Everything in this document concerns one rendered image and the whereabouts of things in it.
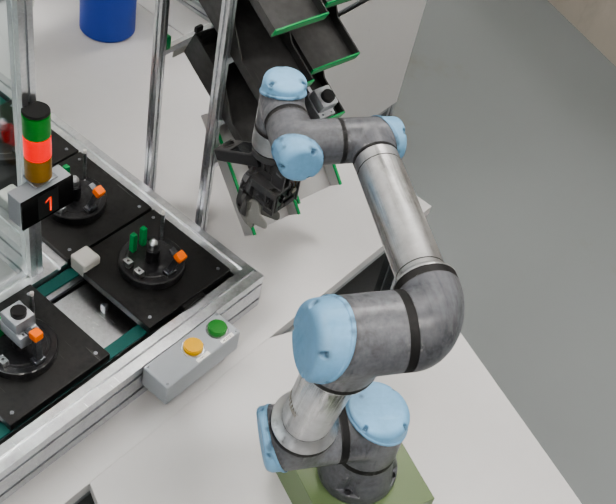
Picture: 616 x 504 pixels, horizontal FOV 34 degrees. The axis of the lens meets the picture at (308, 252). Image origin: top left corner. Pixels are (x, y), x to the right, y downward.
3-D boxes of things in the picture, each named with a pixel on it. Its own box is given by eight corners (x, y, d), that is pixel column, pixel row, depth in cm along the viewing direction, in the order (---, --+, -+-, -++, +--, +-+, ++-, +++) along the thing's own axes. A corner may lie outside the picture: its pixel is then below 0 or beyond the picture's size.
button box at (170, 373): (237, 348, 209) (241, 330, 205) (165, 405, 197) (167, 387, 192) (213, 328, 212) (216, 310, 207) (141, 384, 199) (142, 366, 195)
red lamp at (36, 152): (57, 155, 181) (57, 135, 177) (35, 167, 178) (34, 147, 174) (39, 141, 182) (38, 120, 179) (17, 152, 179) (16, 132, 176)
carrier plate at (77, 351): (110, 359, 196) (110, 353, 194) (10, 431, 182) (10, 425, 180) (30, 289, 204) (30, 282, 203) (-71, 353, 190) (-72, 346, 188)
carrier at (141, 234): (229, 275, 216) (236, 236, 207) (148, 334, 202) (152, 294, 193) (152, 214, 225) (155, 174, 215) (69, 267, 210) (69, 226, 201)
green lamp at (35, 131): (57, 134, 177) (56, 113, 173) (34, 146, 174) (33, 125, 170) (38, 120, 179) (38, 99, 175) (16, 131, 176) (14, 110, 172)
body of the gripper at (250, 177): (269, 220, 178) (279, 171, 170) (235, 194, 181) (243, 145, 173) (297, 201, 183) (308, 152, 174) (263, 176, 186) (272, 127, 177)
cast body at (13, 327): (40, 337, 188) (39, 314, 183) (21, 349, 185) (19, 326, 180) (11, 311, 191) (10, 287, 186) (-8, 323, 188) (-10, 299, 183)
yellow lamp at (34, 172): (58, 175, 184) (57, 156, 181) (36, 187, 181) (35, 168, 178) (40, 161, 186) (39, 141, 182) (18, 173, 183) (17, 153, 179)
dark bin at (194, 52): (297, 145, 213) (312, 130, 207) (249, 165, 206) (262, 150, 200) (233, 35, 216) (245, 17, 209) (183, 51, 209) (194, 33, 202)
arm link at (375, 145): (504, 330, 132) (400, 95, 163) (426, 338, 129) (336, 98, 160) (481, 380, 141) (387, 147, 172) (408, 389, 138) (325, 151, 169)
